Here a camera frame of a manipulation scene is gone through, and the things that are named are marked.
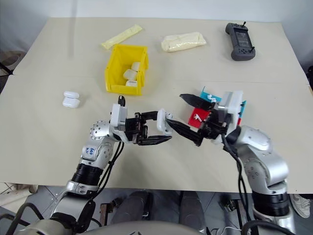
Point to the long yellow pouch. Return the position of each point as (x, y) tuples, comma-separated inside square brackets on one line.
[(122, 36)]

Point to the yellow plastic bin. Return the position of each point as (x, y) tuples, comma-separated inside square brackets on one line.
[(115, 73)]

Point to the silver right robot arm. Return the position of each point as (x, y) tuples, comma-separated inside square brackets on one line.
[(259, 147)]

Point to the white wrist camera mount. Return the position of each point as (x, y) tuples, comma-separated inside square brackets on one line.
[(119, 115), (233, 100)]

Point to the cream filled plastic bag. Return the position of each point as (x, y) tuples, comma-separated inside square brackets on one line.
[(183, 41)]

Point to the white earbud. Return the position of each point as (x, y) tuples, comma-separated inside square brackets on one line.
[(169, 115), (211, 98), (197, 118)]

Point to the white sneaker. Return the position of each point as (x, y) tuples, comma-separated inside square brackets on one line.
[(300, 204)]

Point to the white earbud case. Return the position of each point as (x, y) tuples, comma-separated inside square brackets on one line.
[(129, 74), (71, 94), (71, 102), (162, 122), (136, 65), (131, 83)]

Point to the grey robot torso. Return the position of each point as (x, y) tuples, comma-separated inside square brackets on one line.
[(122, 228)]

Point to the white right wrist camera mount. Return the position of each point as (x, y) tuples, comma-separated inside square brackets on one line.
[(233, 100)]

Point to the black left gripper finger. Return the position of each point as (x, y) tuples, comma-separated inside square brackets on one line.
[(154, 140), (150, 115)]

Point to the closed white earbud case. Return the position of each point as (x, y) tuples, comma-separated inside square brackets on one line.
[(129, 74), (71, 94), (71, 102), (131, 83), (136, 65)]

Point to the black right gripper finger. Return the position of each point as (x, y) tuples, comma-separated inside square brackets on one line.
[(195, 101), (185, 131)]

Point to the red earbud holder block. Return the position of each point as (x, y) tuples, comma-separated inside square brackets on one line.
[(195, 123)]

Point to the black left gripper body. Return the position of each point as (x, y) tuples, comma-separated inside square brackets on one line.
[(133, 128)]

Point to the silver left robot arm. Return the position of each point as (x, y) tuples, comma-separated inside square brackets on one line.
[(97, 131)]

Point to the grey handheld remote controller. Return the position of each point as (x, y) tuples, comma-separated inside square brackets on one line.
[(240, 41)]

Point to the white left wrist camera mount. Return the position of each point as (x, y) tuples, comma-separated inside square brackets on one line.
[(119, 115)]

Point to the dark grey rounded shape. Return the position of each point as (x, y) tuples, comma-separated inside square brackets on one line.
[(133, 205), (193, 210)]

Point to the teal earbud holder block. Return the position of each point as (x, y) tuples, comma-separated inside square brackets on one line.
[(205, 92)]

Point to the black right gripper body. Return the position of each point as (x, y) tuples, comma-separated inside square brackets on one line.
[(216, 124)]

